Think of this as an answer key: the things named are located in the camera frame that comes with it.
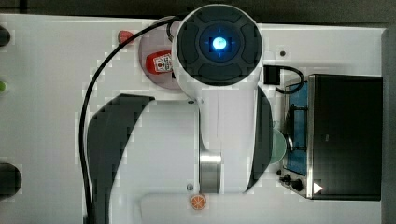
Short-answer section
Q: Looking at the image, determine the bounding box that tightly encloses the green lime toy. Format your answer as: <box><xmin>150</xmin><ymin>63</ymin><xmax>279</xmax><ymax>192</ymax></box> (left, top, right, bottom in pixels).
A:
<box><xmin>0</xmin><ymin>81</ymin><xmax>7</xmax><ymax>92</ymax></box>

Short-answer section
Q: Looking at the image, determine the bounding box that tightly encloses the black camera box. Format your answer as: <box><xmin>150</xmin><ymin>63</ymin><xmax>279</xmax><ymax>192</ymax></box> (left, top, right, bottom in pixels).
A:
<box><xmin>263</xmin><ymin>65</ymin><xmax>280</xmax><ymax>85</ymax></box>

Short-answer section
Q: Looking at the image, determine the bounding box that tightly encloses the black toaster oven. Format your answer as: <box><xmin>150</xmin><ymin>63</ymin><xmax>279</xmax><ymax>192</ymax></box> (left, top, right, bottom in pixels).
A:
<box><xmin>277</xmin><ymin>74</ymin><xmax>383</xmax><ymax>201</ymax></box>

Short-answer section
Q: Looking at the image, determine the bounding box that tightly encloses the grey round plate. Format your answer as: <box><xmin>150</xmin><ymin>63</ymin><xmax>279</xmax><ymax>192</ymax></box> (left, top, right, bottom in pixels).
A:
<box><xmin>138</xmin><ymin>22</ymin><xmax>180</xmax><ymax>91</ymax></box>

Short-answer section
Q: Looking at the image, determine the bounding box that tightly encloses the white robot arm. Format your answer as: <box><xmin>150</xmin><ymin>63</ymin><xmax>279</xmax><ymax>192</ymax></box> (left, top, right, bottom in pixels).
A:
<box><xmin>87</xmin><ymin>4</ymin><xmax>273</xmax><ymax>224</ymax></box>

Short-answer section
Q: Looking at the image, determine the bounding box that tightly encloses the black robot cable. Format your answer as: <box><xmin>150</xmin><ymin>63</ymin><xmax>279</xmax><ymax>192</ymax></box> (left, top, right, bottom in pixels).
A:
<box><xmin>78</xmin><ymin>16</ymin><xmax>178</xmax><ymax>224</ymax></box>

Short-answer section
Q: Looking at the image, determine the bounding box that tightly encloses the red strawberry toy top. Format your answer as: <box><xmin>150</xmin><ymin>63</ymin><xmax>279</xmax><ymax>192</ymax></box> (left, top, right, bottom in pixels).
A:
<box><xmin>118</xmin><ymin>30</ymin><xmax>134</xmax><ymax>44</ymax></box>

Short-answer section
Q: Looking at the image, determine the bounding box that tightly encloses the orange slice toy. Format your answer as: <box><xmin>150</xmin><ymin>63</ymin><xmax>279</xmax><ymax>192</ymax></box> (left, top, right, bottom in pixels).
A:
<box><xmin>190</xmin><ymin>194</ymin><xmax>206</xmax><ymax>210</ymax></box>

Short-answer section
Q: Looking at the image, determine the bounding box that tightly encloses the black cylinder stand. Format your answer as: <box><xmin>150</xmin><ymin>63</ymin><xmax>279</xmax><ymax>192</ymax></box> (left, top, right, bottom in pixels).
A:
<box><xmin>0</xmin><ymin>163</ymin><xmax>21</xmax><ymax>201</ymax></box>

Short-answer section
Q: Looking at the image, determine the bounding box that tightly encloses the red ketchup bottle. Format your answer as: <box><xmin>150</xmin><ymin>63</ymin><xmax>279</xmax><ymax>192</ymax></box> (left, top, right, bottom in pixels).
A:
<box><xmin>146</xmin><ymin>50</ymin><xmax>173</xmax><ymax>75</ymax></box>

